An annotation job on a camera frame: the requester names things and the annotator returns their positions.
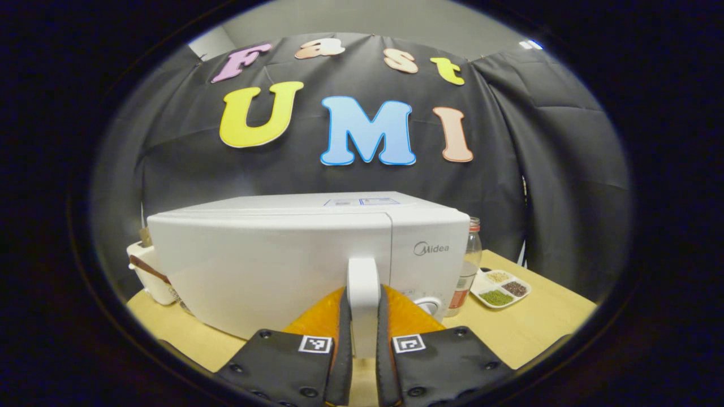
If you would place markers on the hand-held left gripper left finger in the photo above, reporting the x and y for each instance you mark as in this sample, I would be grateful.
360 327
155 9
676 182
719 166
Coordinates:
342 350

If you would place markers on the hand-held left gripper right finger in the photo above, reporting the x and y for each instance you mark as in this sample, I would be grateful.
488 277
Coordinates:
386 356

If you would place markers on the white microwave oven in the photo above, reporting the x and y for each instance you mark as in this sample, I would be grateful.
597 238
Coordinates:
254 265

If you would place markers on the clear bottle with red label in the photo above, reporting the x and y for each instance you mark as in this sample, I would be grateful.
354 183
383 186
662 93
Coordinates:
470 257

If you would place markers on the white divided plate of beans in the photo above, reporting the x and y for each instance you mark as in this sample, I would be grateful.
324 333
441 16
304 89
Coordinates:
500 288

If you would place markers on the black backdrop cloth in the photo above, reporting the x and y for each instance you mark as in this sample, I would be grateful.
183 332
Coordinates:
481 169

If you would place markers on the brown bread slice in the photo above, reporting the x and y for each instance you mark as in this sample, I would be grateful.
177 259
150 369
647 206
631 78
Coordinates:
146 237

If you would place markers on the small ceiling light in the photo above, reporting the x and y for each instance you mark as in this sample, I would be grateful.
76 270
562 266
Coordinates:
531 44

